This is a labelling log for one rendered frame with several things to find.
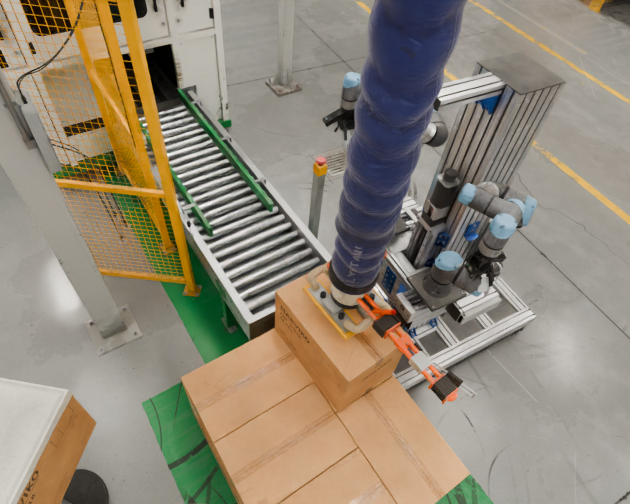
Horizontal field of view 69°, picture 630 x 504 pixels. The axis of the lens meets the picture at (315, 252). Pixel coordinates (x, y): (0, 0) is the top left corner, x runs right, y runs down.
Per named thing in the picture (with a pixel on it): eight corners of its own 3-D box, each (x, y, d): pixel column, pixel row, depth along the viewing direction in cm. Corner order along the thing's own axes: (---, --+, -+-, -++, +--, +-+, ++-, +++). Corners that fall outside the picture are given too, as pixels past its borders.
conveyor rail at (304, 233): (189, 110, 415) (186, 91, 401) (195, 108, 417) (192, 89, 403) (334, 292, 302) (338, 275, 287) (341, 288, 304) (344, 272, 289)
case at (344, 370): (274, 329, 266) (275, 291, 235) (328, 297, 283) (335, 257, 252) (338, 413, 238) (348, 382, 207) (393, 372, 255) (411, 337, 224)
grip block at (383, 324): (370, 326, 202) (372, 319, 197) (386, 315, 206) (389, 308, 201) (383, 340, 198) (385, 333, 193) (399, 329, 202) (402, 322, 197)
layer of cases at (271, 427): (190, 404, 274) (180, 377, 243) (326, 329, 314) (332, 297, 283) (295, 616, 216) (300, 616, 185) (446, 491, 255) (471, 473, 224)
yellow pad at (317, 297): (302, 289, 223) (302, 283, 219) (318, 280, 227) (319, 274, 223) (345, 341, 207) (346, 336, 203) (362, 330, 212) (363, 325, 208)
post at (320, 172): (304, 258, 369) (313, 162, 292) (311, 255, 372) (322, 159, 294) (308, 264, 366) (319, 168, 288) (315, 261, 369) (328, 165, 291)
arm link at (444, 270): (436, 260, 231) (444, 243, 220) (461, 274, 226) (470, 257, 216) (426, 275, 224) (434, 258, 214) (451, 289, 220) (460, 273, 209)
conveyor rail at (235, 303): (118, 130, 389) (112, 111, 375) (124, 128, 391) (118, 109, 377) (247, 337, 276) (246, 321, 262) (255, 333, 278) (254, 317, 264)
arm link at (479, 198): (485, 173, 201) (468, 177, 158) (508, 184, 197) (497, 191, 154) (472, 197, 205) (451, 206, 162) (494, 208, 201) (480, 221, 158)
